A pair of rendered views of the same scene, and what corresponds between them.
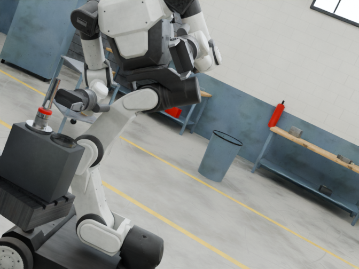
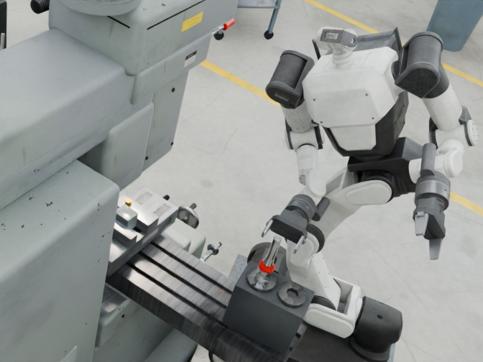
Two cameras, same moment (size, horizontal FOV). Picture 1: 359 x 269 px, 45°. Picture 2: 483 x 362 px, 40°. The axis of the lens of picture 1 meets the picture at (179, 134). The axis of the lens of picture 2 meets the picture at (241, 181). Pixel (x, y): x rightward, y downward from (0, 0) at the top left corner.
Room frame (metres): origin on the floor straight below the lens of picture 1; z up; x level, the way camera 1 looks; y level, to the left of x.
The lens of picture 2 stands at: (0.06, 0.53, 2.56)
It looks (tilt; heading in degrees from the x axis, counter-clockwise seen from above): 39 degrees down; 2
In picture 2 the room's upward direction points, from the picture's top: 18 degrees clockwise
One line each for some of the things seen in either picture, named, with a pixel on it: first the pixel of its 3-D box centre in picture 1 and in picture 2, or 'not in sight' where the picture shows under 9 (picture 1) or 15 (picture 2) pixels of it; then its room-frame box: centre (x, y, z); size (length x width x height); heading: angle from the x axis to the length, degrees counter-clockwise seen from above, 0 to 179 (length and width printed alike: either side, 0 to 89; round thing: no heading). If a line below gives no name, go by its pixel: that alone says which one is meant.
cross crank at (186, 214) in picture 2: not in sight; (182, 222); (2.03, 0.80, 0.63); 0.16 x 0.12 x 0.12; 163
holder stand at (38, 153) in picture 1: (41, 158); (268, 306); (1.40, 0.39, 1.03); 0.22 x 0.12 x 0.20; 81
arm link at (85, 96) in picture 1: (76, 100); (293, 220); (1.60, 0.40, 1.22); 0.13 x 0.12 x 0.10; 78
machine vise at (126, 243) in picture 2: not in sight; (129, 225); (1.57, 0.90, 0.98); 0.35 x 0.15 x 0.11; 161
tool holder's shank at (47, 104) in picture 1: (51, 94); (272, 251); (1.41, 0.44, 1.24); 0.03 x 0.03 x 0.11
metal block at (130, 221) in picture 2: not in sight; (124, 218); (1.54, 0.91, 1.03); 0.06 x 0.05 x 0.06; 71
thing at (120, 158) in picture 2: not in sight; (91, 134); (1.36, 1.00, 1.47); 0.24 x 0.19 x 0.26; 73
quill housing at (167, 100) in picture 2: not in sight; (136, 106); (1.55, 0.94, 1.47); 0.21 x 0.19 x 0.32; 73
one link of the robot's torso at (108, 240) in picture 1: (104, 229); (331, 304); (1.82, 0.13, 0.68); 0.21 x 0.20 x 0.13; 87
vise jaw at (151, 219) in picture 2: not in sight; (135, 213); (1.60, 0.90, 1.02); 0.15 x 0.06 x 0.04; 71
